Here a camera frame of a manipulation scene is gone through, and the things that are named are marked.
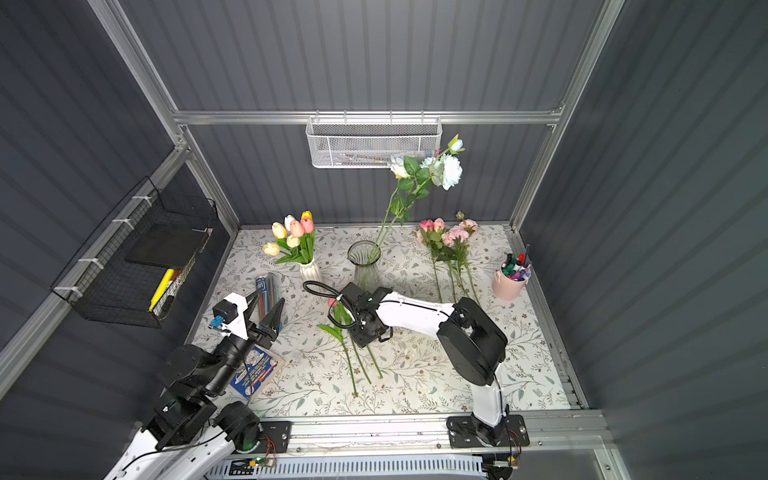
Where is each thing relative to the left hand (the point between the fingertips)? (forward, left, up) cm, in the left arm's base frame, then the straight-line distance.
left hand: (269, 299), depth 62 cm
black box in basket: (+17, +30, -2) cm, 35 cm away
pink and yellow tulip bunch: (+20, -1, -3) cm, 21 cm away
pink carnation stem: (+42, -49, -26) cm, 70 cm away
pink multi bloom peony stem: (+49, -56, -28) cm, 80 cm away
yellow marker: (+10, +30, -6) cm, 32 cm away
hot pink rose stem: (+44, -39, -23) cm, 63 cm away
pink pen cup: (+20, -63, -21) cm, 69 cm away
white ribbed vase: (+21, -1, -18) cm, 27 cm away
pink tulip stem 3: (-1, -20, -33) cm, 39 cm away
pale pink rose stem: (+45, -44, -24) cm, 67 cm away
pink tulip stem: (-3, -14, -32) cm, 35 cm away
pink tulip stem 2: (-1, -16, -33) cm, 36 cm away
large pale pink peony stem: (+26, -42, -30) cm, 58 cm away
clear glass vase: (+25, -18, -15) cm, 34 cm away
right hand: (+5, -18, -29) cm, 34 cm away
